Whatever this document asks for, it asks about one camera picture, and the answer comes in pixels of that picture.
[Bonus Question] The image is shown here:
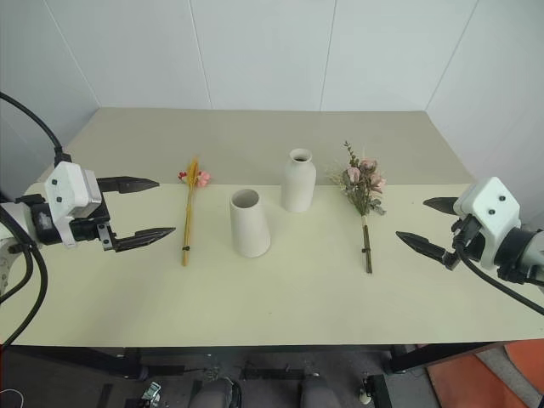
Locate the thin white floor cable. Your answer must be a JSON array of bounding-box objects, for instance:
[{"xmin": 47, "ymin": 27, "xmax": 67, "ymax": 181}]
[{"xmin": 0, "ymin": 388, "xmax": 26, "ymax": 408}]

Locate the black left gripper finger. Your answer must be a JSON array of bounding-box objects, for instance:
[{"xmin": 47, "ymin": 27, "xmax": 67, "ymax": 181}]
[
  {"xmin": 96, "ymin": 176, "xmax": 161, "ymax": 196},
  {"xmin": 111, "ymin": 227, "xmax": 177, "ymax": 254}
]

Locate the white tapered ceramic vase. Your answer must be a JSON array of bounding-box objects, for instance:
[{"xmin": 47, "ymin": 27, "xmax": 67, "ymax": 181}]
[{"xmin": 229, "ymin": 188, "xmax": 272, "ymax": 258}]

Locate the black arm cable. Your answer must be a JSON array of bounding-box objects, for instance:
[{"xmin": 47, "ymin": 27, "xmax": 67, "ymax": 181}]
[
  {"xmin": 0, "ymin": 207, "xmax": 49, "ymax": 347},
  {"xmin": 0, "ymin": 91, "xmax": 73, "ymax": 166},
  {"xmin": 455, "ymin": 244, "xmax": 544, "ymax": 316}
]

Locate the small caster wheel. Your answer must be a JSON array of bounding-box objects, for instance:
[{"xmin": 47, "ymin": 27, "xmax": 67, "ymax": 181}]
[
  {"xmin": 359, "ymin": 371, "xmax": 376, "ymax": 405},
  {"xmin": 140, "ymin": 381, "xmax": 163, "ymax": 403}
]

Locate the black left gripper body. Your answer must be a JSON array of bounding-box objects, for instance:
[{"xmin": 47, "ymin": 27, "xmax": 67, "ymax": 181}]
[{"xmin": 69, "ymin": 198, "xmax": 119, "ymax": 253}]

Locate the orange floor mat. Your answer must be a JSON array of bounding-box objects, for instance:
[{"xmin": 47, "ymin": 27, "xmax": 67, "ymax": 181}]
[{"xmin": 424, "ymin": 338, "xmax": 544, "ymax": 408}]

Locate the black floor bar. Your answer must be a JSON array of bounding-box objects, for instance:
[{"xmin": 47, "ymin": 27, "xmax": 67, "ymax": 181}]
[{"xmin": 239, "ymin": 364, "xmax": 320, "ymax": 383}]

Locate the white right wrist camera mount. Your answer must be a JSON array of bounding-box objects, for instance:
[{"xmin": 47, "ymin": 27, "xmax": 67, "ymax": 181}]
[{"xmin": 451, "ymin": 176, "xmax": 522, "ymax": 269}]

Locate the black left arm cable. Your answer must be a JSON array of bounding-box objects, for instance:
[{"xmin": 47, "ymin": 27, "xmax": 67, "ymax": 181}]
[
  {"xmin": 0, "ymin": 207, "xmax": 49, "ymax": 347},
  {"xmin": 0, "ymin": 91, "xmax": 73, "ymax": 166}
]

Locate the white bottle-shaped ceramic vase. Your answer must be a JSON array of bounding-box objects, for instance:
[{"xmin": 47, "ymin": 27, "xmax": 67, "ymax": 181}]
[{"xmin": 280, "ymin": 148, "xmax": 318, "ymax": 213}]

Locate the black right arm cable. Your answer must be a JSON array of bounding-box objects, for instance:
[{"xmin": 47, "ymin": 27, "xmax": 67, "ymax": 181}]
[{"xmin": 455, "ymin": 244, "xmax": 544, "ymax": 316}]

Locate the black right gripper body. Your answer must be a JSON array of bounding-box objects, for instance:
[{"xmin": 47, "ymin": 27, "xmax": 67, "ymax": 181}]
[{"xmin": 441, "ymin": 214, "xmax": 487, "ymax": 270}]

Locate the black metal table frame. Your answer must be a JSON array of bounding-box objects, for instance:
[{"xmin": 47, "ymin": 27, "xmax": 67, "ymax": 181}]
[{"xmin": 0, "ymin": 341, "xmax": 509, "ymax": 380}]

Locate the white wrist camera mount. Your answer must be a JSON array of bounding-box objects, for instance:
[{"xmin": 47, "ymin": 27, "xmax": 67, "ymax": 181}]
[
  {"xmin": 451, "ymin": 176, "xmax": 522, "ymax": 269},
  {"xmin": 43, "ymin": 161, "xmax": 104, "ymax": 250}
]

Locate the pink dried flower bouquet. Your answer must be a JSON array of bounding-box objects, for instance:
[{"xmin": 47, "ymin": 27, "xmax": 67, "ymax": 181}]
[{"xmin": 326, "ymin": 140, "xmax": 388, "ymax": 275}]

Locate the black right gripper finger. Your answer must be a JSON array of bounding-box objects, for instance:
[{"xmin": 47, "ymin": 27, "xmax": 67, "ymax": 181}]
[
  {"xmin": 395, "ymin": 230, "xmax": 446, "ymax": 264},
  {"xmin": 422, "ymin": 196, "xmax": 458, "ymax": 216}
]

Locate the yellow dried wheat bouquet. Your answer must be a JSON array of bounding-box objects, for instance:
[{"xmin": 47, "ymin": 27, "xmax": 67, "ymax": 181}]
[{"xmin": 177, "ymin": 156, "xmax": 213, "ymax": 268}]

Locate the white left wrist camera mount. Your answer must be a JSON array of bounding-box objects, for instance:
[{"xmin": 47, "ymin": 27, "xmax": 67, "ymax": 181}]
[{"xmin": 43, "ymin": 161, "xmax": 104, "ymax": 250}]

